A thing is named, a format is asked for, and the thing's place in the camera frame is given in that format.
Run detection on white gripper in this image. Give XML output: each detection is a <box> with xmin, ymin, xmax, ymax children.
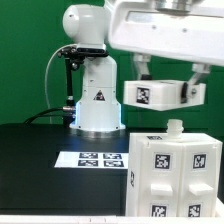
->
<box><xmin>105</xmin><ymin>0</ymin><xmax>224</xmax><ymax>103</ymax></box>

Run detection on white cabinet top block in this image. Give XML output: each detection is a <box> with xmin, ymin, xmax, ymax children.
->
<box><xmin>123</xmin><ymin>80</ymin><xmax>206</xmax><ymax>111</ymax></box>

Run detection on white cabinet body box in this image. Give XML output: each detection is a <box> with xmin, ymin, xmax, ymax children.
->
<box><xmin>125</xmin><ymin>119</ymin><xmax>219</xmax><ymax>216</ymax></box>

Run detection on white cabinet door panel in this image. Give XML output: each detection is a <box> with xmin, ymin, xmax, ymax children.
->
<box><xmin>177</xmin><ymin>141</ymin><xmax>222</xmax><ymax>218</ymax></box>
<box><xmin>138</xmin><ymin>143</ymin><xmax>182</xmax><ymax>217</ymax></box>

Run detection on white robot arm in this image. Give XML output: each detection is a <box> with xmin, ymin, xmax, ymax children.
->
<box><xmin>63</xmin><ymin>0</ymin><xmax>224</xmax><ymax>137</ymax></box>

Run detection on white marker sheet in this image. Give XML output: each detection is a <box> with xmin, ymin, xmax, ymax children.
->
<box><xmin>54</xmin><ymin>151</ymin><xmax>128</xmax><ymax>169</ymax></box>

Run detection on black camera on stand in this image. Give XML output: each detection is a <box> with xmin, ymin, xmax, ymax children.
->
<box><xmin>57</xmin><ymin>44</ymin><xmax>109</xmax><ymax>107</ymax></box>

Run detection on black base cables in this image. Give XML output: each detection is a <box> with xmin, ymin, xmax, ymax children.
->
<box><xmin>23</xmin><ymin>106</ymin><xmax>78</xmax><ymax>125</ymax></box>

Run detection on grey camera cable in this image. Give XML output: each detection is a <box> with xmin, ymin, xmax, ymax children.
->
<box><xmin>44</xmin><ymin>43</ymin><xmax>78</xmax><ymax>110</ymax></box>

